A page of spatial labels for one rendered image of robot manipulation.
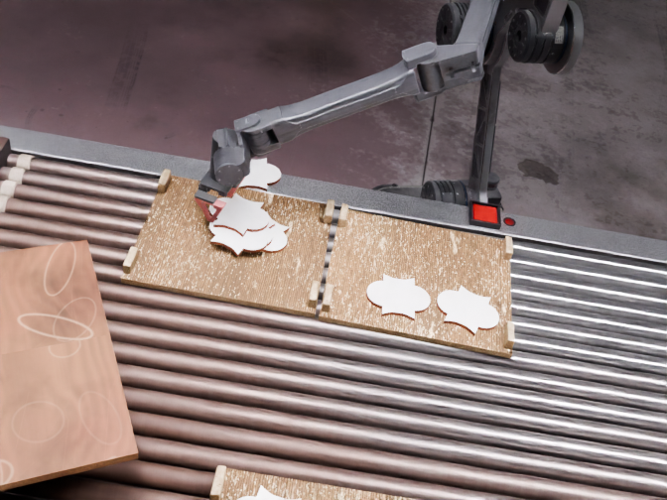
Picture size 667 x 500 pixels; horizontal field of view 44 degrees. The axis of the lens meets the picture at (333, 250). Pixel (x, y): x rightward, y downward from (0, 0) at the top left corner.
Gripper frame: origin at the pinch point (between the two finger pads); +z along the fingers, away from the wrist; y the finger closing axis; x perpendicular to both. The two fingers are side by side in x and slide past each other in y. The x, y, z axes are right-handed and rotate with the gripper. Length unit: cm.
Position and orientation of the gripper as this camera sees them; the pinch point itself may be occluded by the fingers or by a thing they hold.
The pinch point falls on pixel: (219, 205)
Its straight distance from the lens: 189.3
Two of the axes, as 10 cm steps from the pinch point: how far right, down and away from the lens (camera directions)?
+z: -1.6, 7.1, 6.9
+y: 3.2, -6.2, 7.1
